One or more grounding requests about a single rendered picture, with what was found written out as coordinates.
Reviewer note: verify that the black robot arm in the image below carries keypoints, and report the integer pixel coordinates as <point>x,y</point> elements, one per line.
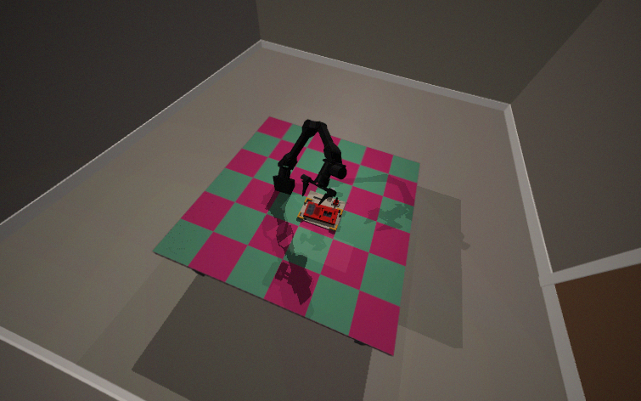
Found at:
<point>332,164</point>

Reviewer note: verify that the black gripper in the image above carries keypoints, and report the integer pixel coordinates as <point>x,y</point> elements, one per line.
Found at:
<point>322,178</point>

